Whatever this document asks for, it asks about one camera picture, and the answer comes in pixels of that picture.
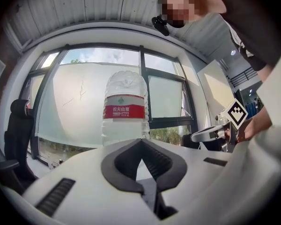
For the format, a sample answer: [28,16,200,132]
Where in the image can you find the black head-worn camera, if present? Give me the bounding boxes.
[151,16,170,37]

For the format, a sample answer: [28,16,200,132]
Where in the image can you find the white roller blind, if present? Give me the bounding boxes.
[148,75,193,120]
[34,62,141,148]

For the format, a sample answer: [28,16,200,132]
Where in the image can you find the person's right hand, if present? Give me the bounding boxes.
[243,112,274,141]

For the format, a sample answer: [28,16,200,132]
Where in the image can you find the person's right forearm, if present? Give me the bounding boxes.
[257,64,276,84]

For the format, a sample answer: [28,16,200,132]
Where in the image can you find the person's face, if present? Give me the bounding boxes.
[158,0,203,29]

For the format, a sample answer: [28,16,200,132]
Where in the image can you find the large red-label water bottle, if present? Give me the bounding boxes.
[101,70,151,147]

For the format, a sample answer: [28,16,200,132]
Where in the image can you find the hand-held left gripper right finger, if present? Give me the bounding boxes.
[140,138,281,225]

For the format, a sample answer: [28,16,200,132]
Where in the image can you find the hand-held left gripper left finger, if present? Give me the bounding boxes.
[20,138,161,225]

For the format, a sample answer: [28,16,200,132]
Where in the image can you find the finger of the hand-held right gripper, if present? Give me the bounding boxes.
[190,124,226,143]

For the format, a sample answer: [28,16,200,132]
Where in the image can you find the black metal railing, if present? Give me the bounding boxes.
[229,66,259,88]

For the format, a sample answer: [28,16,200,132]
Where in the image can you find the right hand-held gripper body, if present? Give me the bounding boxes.
[214,98,249,152]

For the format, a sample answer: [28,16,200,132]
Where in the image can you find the black window frame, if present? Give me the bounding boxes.
[25,45,198,166]

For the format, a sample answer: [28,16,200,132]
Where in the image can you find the black office chair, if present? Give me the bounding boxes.
[3,99,38,190]

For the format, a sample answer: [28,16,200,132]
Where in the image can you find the person's dark clothing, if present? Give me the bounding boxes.
[170,0,281,71]

